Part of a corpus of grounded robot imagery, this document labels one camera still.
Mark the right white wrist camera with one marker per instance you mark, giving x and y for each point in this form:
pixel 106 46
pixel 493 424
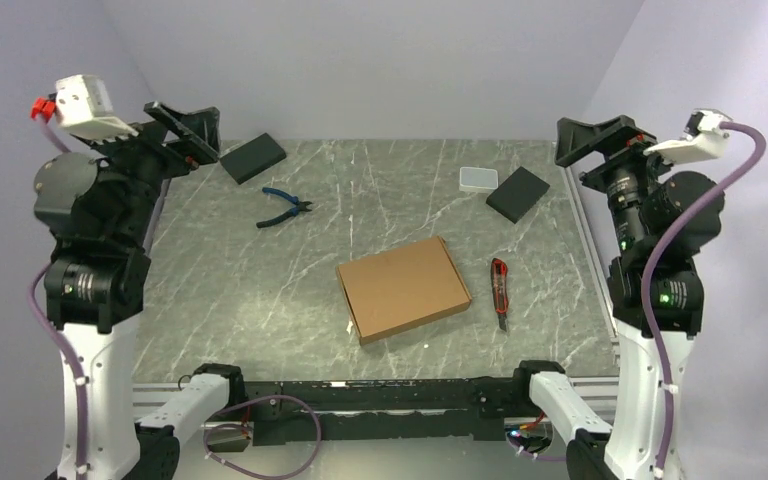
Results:
pixel 704 138

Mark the right black foam block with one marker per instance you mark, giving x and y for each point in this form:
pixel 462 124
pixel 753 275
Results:
pixel 518 194

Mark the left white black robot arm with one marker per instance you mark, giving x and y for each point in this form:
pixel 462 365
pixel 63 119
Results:
pixel 99 207

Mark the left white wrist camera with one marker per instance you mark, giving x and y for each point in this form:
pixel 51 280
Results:
pixel 81 106

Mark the black foam block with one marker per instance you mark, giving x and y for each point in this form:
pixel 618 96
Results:
pixel 518 194
pixel 242 163

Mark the red black utility knife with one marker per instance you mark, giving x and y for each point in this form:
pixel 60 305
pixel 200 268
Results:
pixel 499 272

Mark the left black foam block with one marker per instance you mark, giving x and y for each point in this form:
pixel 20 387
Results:
pixel 242 163

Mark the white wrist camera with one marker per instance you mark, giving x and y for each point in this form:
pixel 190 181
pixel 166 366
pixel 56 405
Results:
pixel 81 106
pixel 704 138

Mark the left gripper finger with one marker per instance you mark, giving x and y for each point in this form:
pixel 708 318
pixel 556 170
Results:
pixel 205 137
pixel 164 115

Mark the translucent white plastic box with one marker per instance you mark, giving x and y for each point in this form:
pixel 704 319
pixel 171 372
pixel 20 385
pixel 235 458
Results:
pixel 478 180

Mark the aluminium frame rail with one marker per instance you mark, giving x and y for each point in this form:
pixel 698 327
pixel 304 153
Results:
pixel 246 274

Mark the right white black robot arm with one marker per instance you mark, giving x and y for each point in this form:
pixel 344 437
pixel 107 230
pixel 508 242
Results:
pixel 656 295

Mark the brown cardboard express box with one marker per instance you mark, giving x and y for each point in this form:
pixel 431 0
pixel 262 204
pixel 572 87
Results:
pixel 402 288

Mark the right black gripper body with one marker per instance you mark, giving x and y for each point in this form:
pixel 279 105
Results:
pixel 625 177

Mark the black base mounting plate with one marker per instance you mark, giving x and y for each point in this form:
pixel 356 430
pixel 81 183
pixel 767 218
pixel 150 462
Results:
pixel 480 408

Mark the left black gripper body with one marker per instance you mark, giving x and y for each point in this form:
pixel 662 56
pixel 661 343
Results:
pixel 142 162

